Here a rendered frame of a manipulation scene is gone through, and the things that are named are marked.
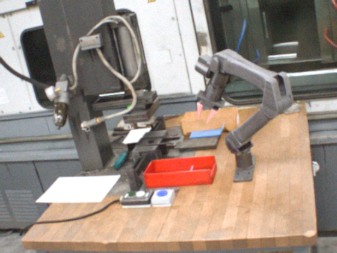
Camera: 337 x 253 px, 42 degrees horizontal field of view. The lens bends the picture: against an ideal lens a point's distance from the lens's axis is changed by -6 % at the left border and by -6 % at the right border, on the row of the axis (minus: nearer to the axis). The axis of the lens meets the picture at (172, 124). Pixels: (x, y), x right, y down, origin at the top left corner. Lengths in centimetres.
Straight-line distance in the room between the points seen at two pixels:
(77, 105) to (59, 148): 105
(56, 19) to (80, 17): 11
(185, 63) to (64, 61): 79
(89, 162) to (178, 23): 87
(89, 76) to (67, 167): 122
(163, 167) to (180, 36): 85
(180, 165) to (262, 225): 52
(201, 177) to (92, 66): 61
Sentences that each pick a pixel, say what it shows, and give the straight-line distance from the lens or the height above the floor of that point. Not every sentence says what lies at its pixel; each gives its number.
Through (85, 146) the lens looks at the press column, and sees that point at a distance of 198.
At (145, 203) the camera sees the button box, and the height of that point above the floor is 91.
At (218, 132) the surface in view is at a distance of 204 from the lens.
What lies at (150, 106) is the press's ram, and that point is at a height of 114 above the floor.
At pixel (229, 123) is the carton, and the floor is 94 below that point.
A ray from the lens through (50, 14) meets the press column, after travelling 186.
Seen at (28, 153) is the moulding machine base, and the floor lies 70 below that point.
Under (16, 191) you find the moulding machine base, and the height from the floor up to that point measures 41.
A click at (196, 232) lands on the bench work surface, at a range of 142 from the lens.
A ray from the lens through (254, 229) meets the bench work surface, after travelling 138.
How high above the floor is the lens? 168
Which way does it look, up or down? 20 degrees down
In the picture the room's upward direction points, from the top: 12 degrees counter-clockwise
